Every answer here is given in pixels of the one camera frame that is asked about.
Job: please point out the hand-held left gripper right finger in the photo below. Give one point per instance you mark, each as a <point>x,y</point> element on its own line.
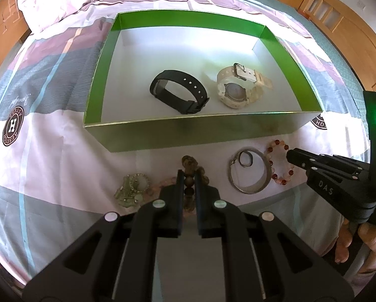
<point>198,201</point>

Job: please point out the green cardboard box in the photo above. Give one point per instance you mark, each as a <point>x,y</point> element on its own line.
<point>175,50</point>

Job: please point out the curved wooden bed board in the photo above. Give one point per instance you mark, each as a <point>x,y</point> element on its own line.
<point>2,34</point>

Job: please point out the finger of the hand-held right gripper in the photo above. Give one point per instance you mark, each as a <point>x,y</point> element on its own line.
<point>298,157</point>
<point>332,192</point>

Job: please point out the black wristwatch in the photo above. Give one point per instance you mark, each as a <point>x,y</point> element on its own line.
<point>194,88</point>

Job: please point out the silver bangle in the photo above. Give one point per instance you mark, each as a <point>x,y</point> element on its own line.
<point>266,179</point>

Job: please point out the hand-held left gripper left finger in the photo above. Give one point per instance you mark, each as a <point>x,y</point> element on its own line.
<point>179,201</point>

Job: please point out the white wristwatch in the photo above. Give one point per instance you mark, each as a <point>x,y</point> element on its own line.
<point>225,78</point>

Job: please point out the slatted wooden bed board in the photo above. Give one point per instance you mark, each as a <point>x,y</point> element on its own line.
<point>348,31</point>

